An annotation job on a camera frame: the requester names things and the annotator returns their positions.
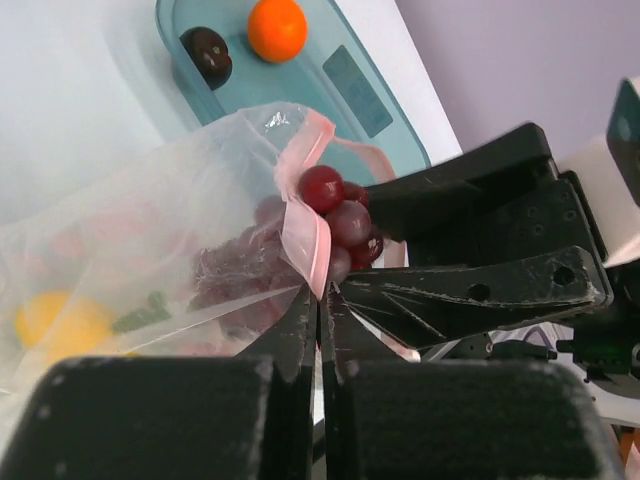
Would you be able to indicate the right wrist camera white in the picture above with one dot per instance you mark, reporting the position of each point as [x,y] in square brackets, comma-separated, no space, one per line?
[608,170]

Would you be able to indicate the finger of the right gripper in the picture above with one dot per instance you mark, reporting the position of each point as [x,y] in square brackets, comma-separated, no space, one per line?
[421,307]
[474,183]

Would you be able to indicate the red cherries with green leaves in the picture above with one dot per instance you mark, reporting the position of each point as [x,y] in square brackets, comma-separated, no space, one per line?
[153,312]

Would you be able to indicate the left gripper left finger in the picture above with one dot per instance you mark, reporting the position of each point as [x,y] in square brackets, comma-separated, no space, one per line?
[247,416]

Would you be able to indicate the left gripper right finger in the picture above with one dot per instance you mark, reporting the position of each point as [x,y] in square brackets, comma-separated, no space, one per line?
[510,416]

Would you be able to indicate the dark brown round fruit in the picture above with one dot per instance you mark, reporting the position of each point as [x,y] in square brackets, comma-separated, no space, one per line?
[210,54]

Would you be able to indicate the orange fruit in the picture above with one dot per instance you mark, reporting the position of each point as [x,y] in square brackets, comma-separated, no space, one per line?
[277,30]

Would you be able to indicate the yellow mango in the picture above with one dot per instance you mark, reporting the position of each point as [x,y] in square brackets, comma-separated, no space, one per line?
[62,325]

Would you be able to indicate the purple grape bunch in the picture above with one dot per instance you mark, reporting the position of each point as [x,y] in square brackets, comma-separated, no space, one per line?
[256,262]

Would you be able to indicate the clear zip bag red dots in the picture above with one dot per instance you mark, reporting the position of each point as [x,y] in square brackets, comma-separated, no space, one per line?
[140,229]

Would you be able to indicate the teal transparent plastic tray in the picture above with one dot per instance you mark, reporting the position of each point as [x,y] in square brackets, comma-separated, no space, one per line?
[333,75]

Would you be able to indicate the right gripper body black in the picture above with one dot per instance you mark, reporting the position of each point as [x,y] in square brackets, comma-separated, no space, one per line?
[552,216]

